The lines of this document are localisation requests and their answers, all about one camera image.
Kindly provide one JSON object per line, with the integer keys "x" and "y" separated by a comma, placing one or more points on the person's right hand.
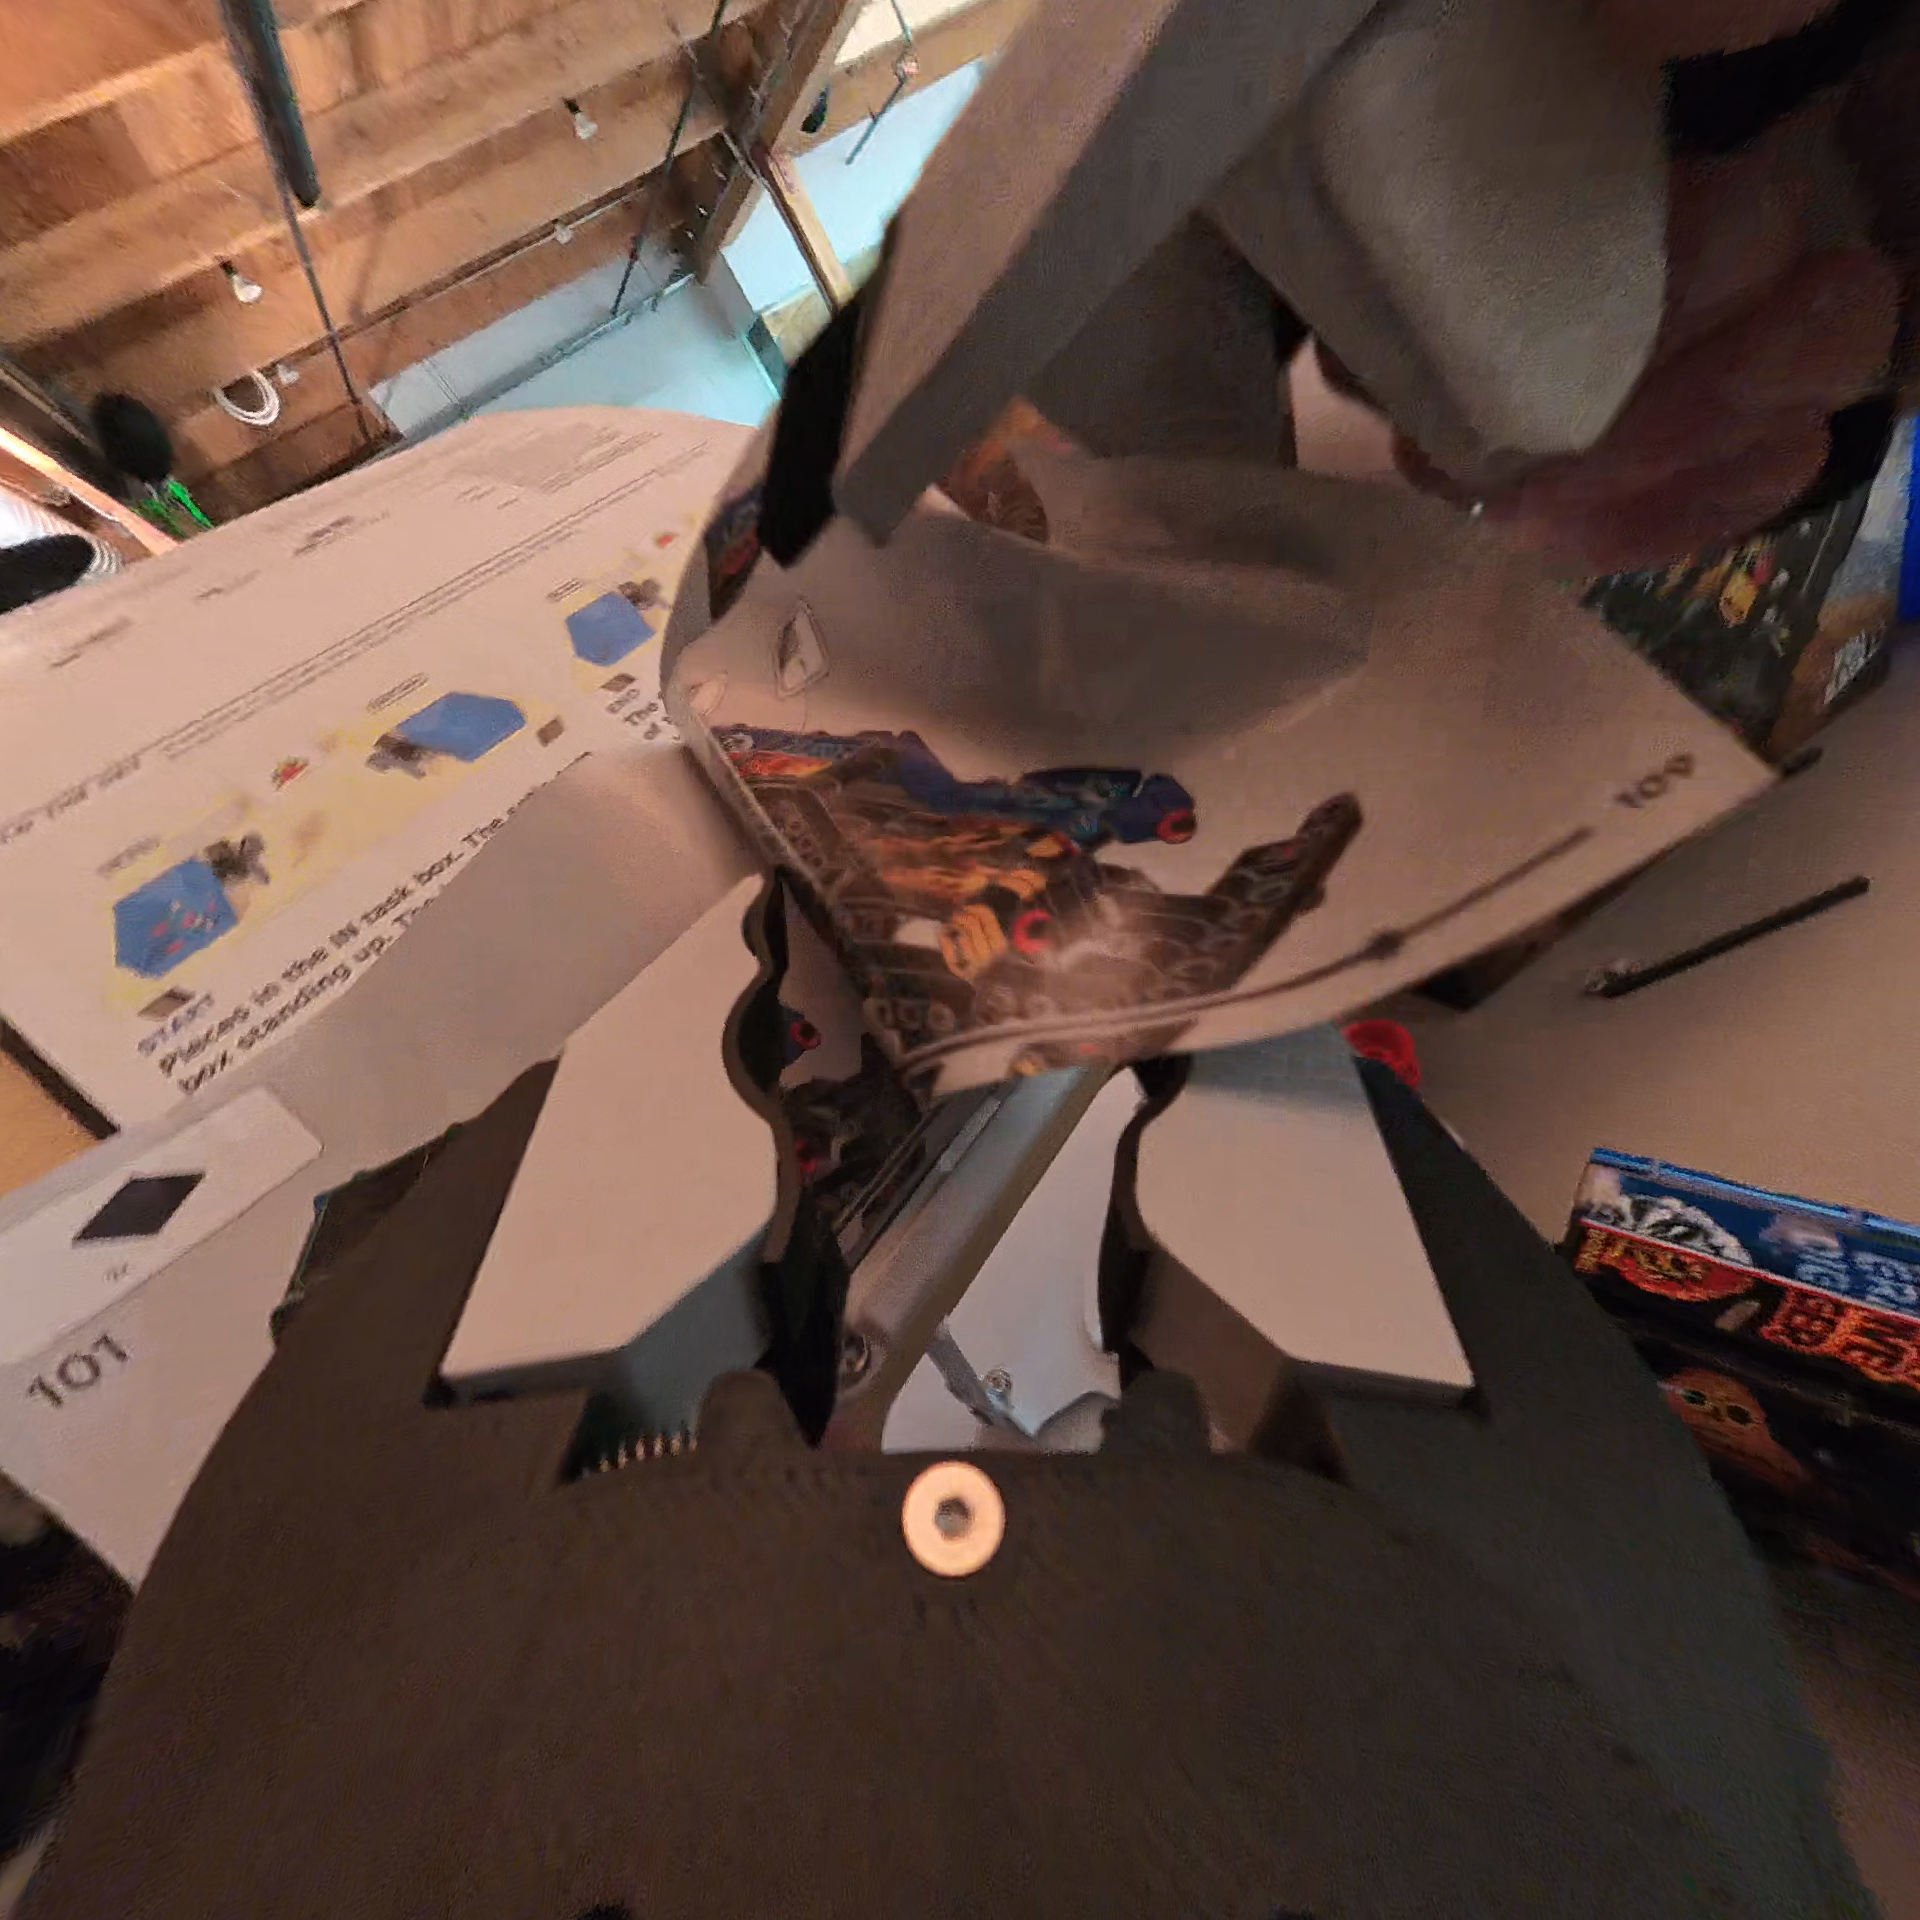
{"x": 1772, "y": 300}

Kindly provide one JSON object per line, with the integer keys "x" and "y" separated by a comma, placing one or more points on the blue black brick truck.
{"x": 1756, "y": 1321}

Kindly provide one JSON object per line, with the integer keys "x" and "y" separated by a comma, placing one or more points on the black axle rod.
{"x": 1736, "y": 937}

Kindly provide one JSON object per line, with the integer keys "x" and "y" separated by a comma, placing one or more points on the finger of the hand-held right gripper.
{"x": 1021, "y": 210}
{"x": 1156, "y": 346}

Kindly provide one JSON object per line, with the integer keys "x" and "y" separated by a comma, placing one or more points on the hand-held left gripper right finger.
{"x": 1305, "y": 1201}

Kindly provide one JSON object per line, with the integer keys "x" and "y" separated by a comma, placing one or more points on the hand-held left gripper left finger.
{"x": 615, "y": 1201}

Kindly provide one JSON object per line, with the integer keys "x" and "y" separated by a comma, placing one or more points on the large red wheel hub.
{"x": 1383, "y": 1051}

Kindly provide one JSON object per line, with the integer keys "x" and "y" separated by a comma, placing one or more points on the grey desk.
{"x": 1621, "y": 1051}

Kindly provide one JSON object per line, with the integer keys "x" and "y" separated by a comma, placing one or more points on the monster truck set box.
{"x": 1756, "y": 616}

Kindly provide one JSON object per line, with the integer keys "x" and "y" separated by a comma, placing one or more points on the instruction booklet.
{"x": 361, "y": 691}

